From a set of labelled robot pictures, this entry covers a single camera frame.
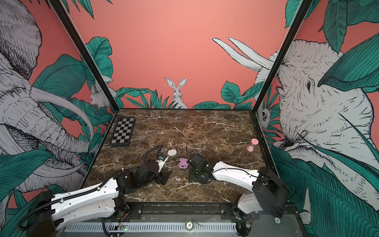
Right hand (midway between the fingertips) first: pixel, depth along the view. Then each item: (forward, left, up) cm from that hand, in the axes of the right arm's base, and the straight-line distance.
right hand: (190, 178), depth 81 cm
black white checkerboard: (+29, +48, -1) cm, 56 cm away
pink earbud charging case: (+10, +5, -4) cm, 11 cm away
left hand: (+4, +13, +7) cm, 15 cm away
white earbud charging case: (+16, +12, -1) cm, 20 cm away
